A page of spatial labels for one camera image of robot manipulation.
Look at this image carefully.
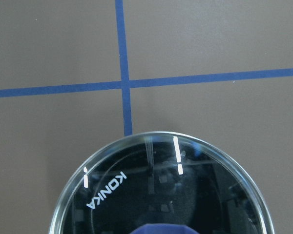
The glass pot lid blue knob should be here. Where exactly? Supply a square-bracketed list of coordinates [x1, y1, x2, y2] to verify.
[48, 132, 275, 234]

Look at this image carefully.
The blue tape line crosswise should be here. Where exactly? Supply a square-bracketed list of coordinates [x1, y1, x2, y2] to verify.
[0, 68, 293, 98]

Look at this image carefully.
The blue tape line lengthwise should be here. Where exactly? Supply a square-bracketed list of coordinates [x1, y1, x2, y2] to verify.
[115, 0, 132, 136]

